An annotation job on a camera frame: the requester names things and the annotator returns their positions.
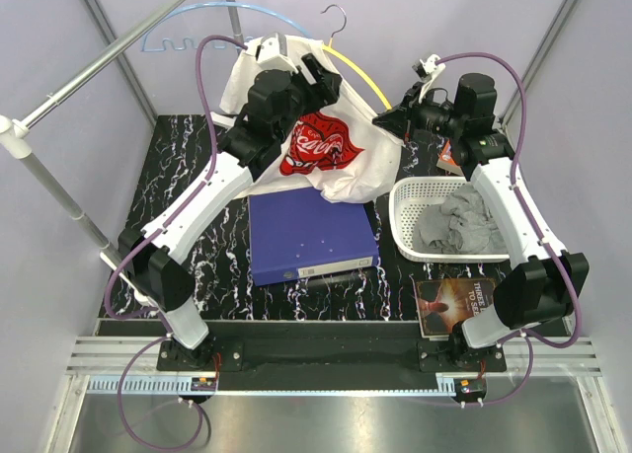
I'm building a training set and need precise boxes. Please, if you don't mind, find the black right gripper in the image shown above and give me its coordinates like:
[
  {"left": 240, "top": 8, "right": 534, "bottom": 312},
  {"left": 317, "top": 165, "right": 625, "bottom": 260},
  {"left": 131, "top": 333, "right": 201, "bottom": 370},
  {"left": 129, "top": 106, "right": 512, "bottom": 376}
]
[{"left": 373, "top": 82, "right": 465, "bottom": 143}]

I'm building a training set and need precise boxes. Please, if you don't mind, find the yellow plastic hanger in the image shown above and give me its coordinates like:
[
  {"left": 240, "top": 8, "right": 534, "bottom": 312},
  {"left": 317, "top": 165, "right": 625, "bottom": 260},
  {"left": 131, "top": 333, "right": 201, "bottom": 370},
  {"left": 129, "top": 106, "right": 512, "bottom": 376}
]
[{"left": 321, "top": 4, "right": 392, "bottom": 111}]

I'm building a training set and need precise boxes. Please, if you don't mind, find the white t shirt red print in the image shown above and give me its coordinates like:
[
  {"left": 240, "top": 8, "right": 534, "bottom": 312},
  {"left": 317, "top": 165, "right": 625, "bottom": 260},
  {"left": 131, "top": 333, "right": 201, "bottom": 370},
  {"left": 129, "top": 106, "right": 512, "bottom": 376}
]
[{"left": 219, "top": 36, "right": 403, "bottom": 203}]

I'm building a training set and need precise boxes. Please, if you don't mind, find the grey t shirt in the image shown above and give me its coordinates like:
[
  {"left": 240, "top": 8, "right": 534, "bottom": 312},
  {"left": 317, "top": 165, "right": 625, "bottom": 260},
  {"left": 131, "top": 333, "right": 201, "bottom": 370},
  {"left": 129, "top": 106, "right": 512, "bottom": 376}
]
[{"left": 412, "top": 184, "right": 508, "bottom": 256}]

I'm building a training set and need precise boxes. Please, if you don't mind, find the light blue plastic hanger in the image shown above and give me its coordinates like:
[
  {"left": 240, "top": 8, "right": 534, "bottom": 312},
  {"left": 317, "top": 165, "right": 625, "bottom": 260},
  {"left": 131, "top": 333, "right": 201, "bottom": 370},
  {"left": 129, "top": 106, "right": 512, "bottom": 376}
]
[{"left": 139, "top": 0, "right": 313, "bottom": 54}]

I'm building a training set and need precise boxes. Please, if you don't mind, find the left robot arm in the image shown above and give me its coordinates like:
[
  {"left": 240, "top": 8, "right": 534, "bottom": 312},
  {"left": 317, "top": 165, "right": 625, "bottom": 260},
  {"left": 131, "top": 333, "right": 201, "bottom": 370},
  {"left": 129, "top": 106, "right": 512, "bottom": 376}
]
[{"left": 115, "top": 53, "right": 342, "bottom": 370}]

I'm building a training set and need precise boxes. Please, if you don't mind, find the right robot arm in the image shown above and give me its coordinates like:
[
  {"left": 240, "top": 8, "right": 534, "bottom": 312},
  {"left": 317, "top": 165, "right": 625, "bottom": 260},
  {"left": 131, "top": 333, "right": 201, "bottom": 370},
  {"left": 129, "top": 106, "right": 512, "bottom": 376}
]
[{"left": 372, "top": 73, "right": 590, "bottom": 371}]

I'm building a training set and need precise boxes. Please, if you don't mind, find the white plastic basket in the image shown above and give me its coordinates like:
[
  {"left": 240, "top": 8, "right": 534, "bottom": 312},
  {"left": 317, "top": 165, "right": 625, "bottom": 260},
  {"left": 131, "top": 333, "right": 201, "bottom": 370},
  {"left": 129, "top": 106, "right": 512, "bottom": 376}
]
[{"left": 388, "top": 176, "right": 509, "bottom": 264}]

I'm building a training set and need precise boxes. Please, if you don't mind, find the dark brown book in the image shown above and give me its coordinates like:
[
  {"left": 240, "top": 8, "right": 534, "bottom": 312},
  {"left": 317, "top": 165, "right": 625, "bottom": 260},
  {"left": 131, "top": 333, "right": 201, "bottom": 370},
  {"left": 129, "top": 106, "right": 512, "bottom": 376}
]
[{"left": 415, "top": 277, "right": 496, "bottom": 340}]

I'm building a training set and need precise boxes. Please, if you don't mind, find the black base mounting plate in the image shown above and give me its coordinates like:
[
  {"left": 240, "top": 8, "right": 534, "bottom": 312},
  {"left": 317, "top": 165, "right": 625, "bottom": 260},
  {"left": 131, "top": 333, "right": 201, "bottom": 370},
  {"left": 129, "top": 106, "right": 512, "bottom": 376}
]
[{"left": 93, "top": 319, "right": 508, "bottom": 393}]

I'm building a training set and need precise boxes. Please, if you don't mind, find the metal clothes rack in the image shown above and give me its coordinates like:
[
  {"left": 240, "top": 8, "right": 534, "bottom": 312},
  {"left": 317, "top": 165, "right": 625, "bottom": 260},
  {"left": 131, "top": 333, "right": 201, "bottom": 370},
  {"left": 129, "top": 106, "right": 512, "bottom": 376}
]
[{"left": 0, "top": 0, "right": 243, "bottom": 306}]

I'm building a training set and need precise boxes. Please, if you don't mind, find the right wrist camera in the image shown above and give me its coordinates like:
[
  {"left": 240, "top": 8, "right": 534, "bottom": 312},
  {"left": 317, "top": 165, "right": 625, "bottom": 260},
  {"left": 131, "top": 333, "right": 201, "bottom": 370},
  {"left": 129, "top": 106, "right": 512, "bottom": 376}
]
[{"left": 414, "top": 54, "right": 445, "bottom": 104}]

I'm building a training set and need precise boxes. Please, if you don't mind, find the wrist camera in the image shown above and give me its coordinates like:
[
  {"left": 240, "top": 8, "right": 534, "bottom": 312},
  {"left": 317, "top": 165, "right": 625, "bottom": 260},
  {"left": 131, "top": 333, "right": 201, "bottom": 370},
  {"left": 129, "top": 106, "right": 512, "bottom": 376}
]
[
  {"left": 248, "top": 33, "right": 296, "bottom": 72},
  {"left": 414, "top": 54, "right": 445, "bottom": 104}
]

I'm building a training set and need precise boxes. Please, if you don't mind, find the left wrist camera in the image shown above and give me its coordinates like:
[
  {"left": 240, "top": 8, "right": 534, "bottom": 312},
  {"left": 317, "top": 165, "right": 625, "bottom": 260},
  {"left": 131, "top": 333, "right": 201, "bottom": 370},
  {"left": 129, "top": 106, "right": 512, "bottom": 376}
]
[{"left": 248, "top": 33, "right": 296, "bottom": 72}]

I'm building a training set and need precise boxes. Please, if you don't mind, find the blue ring binder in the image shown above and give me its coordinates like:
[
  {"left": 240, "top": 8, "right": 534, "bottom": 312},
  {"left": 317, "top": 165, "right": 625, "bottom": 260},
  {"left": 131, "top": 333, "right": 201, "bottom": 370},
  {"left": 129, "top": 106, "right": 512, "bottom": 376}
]
[{"left": 248, "top": 188, "right": 379, "bottom": 286}]

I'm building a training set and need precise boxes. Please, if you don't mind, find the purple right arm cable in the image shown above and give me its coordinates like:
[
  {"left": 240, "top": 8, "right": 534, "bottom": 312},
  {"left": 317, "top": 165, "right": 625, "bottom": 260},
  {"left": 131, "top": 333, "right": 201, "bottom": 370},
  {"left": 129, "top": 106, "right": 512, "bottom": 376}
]
[{"left": 436, "top": 52, "right": 584, "bottom": 405}]

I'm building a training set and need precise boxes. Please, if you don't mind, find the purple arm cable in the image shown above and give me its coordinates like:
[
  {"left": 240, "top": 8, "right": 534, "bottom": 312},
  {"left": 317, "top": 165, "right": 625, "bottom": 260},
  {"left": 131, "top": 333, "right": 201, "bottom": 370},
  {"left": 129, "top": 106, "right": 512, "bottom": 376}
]
[
  {"left": 106, "top": 36, "right": 251, "bottom": 447},
  {"left": 436, "top": 52, "right": 584, "bottom": 405}
]

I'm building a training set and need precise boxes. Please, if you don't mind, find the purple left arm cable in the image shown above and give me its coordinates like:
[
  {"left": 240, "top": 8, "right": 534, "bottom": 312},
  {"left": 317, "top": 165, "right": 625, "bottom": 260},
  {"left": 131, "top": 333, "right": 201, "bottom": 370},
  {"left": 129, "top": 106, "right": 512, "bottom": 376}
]
[{"left": 106, "top": 36, "right": 251, "bottom": 447}]

